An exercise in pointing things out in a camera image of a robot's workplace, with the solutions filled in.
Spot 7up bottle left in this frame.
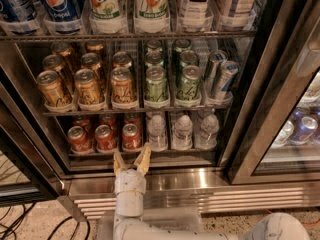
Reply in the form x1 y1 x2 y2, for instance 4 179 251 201
89 0 125 34

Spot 7up bottle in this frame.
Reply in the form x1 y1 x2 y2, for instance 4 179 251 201
135 0 168 33
89 0 125 34

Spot green LaCroix can front left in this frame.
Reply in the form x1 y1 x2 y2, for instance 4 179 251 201
145 66 168 102

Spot white tea bottle left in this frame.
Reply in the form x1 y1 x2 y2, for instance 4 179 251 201
177 0 210 32

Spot fridge glass door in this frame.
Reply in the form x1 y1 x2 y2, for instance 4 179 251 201
228 0 320 184
0 68 63 207

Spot green LaCroix can front right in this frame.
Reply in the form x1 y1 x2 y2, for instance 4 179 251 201
176 65 201 101

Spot orange LaCroix can front right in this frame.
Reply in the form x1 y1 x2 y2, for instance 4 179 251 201
111 67 137 104

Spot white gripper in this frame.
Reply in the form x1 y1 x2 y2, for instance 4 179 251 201
113 143 151 217

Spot orange lacroix can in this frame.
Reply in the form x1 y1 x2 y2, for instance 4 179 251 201
74 68 103 105
36 70 72 107
111 67 137 104

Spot slim silver can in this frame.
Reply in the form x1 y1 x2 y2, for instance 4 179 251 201
211 60 239 100
204 50 228 92

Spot orange LaCroix can front middle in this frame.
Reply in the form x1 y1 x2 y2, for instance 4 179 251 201
74 68 103 105

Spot blue can behind door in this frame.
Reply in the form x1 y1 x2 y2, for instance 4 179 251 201
290 116 318 145

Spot orange LaCroix can front left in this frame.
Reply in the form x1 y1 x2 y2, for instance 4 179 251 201
36 70 72 107

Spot clear plastic bin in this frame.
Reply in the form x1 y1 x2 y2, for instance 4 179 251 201
97 207 204 240

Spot dark blue bottle far left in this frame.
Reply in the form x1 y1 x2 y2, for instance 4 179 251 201
0 0 38 35

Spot white tea bottle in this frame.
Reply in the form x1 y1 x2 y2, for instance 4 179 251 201
177 0 210 32
216 0 255 29

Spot clear water bottle left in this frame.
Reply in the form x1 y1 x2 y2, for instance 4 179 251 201
147 115 168 152

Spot red coke can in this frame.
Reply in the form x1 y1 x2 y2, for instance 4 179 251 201
72 115 92 132
124 113 142 129
95 125 117 152
99 114 117 131
67 126 93 154
122 123 141 151

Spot steel fridge base grille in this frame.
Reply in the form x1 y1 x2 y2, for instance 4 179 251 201
58 168 320 221

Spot clear water bottle middle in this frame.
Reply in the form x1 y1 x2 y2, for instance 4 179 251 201
172 113 193 151

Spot white tea bottle right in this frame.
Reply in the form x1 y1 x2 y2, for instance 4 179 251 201
216 0 255 29

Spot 7up bottle right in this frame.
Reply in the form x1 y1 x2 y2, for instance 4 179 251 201
135 0 168 33

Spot black cables on floor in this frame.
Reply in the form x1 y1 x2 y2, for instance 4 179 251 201
0 202 91 240

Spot left fridge glass door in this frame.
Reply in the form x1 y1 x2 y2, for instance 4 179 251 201
0 68 63 207

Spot right fridge glass door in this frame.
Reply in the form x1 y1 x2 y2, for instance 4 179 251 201
228 0 320 184

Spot slim silver can front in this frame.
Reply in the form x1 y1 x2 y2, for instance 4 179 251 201
211 60 239 100

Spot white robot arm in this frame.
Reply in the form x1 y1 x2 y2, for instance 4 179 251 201
112 143 311 240

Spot Pepsi bottle blue label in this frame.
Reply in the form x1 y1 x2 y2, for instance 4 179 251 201
41 0 82 34

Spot green lacroix can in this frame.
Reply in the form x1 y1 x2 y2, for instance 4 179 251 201
145 66 168 102
176 65 201 101

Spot slim silver can back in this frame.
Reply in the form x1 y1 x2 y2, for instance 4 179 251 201
204 50 228 92

